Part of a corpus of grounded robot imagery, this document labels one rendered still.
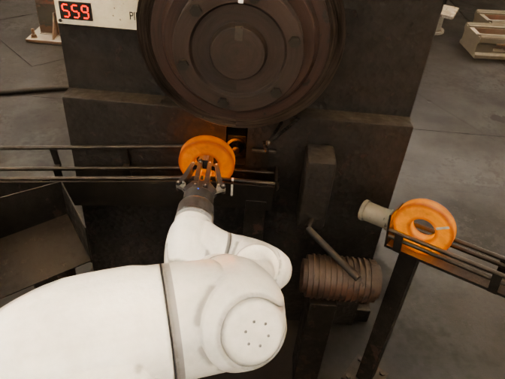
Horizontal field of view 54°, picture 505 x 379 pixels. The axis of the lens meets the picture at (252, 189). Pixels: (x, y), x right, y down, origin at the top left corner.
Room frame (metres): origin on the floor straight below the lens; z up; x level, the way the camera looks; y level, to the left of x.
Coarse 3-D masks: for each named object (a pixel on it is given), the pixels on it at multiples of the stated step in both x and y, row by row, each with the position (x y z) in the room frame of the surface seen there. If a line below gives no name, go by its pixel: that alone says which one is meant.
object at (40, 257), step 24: (24, 192) 0.96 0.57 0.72; (48, 192) 1.00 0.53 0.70; (0, 216) 0.92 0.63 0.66; (24, 216) 0.95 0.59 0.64; (48, 216) 0.99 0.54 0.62; (72, 216) 0.96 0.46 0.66; (0, 240) 0.91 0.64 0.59; (24, 240) 0.91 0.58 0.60; (48, 240) 0.91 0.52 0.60; (72, 240) 0.92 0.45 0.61; (0, 264) 0.83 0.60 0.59; (24, 264) 0.83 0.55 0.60; (48, 264) 0.83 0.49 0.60; (72, 264) 0.84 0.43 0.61; (0, 288) 0.76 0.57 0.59; (24, 288) 0.76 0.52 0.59
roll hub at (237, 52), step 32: (192, 0) 1.01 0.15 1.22; (224, 0) 1.01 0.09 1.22; (192, 32) 1.02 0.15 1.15; (224, 32) 1.00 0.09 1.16; (256, 32) 1.01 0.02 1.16; (288, 32) 1.01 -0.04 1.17; (192, 64) 1.01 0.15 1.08; (224, 64) 1.00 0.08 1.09; (256, 64) 1.00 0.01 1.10; (288, 64) 1.01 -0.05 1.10; (224, 96) 1.01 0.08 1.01; (256, 96) 1.01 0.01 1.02
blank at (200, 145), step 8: (200, 136) 1.13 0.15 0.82; (208, 136) 1.13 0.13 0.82; (184, 144) 1.13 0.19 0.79; (192, 144) 1.11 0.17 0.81; (200, 144) 1.11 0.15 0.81; (208, 144) 1.11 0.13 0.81; (216, 144) 1.11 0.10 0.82; (224, 144) 1.12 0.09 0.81; (184, 152) 1.11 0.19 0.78; (192, 152) 1.11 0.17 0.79; (200, 152) 1.11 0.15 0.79; (208, 152) 1.11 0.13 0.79; (216, 152) 1.11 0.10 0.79; (224, 152) 1.11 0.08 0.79; (232, 152) 1.13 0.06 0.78; (184, 160) 1.11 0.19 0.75; (192, 160) 1.11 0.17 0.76; (216, 160) 1.11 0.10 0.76; (224, 160) 1.11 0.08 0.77; (232, 160) 1.11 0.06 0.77; (184, 168) 1.11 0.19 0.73; (224, 168) 1.11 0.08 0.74; (232, 168) 1.11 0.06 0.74; (224, 176) 1.11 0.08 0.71
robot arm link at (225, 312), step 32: (224, 256) 0.43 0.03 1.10; (192, 288) 0.34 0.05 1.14; (224, 288) 0.34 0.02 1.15; (256, 288) 0.34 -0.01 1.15; (192, 320) 0.31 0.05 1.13; (224, 320) 0.30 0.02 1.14; (256, 320) 0.31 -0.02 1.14; (192, 352) 0.29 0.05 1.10; (224, 352) 0.28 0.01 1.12; (256, 352) 0.29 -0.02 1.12
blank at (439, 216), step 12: (408, 204) 1.00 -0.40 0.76; (420, 204) 0.98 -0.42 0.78; (432, 204) 0.98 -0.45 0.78; (396, 216) 1.00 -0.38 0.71; (408, 216) 0.99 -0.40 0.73; (420, 216) 0.98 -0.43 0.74; (432, 216) 0.96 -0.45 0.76; (444, 216) 0.95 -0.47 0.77; (396, 228) 1.00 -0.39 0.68; (408, 228) 0.98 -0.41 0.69; (444, 228) 0.94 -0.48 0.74; (456, 228) 0.95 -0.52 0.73; (408, 240) 0.98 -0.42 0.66; (432, 240) 0.95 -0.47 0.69; (444, 240) 0.94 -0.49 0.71; (420, 252) 0.96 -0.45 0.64
